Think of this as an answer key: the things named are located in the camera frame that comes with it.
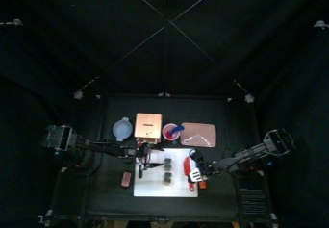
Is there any red toy knife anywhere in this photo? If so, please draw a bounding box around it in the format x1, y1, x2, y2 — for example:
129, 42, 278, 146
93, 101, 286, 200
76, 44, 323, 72
181, 156, 195, 192

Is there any white cutting board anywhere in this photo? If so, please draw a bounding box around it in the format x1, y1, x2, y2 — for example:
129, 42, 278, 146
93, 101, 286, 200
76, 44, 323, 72
132, 147, 199, 198

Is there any small reddish brown block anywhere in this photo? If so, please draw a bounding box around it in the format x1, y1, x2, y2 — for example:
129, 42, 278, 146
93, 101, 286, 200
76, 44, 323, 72
120, 171, 132, 188

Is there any red wooden drawer box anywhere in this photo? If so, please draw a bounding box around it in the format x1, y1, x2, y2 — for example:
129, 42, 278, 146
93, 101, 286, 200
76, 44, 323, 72
133, 112, 163, 145

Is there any blue spoon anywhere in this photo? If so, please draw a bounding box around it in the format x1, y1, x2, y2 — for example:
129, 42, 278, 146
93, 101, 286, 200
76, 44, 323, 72
169, 125, 185, 138

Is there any pale blue bowl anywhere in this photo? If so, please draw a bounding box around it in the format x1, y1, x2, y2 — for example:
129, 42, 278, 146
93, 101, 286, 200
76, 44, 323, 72
112, 116, 135, 142

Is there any white printed label sticker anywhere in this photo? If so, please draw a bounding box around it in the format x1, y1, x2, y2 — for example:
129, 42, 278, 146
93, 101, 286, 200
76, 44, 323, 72
238, 187, 270, 218

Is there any white slotted spatula orange handle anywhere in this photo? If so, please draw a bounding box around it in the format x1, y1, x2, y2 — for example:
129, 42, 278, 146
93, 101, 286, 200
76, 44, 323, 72
188, 168, 208, 190

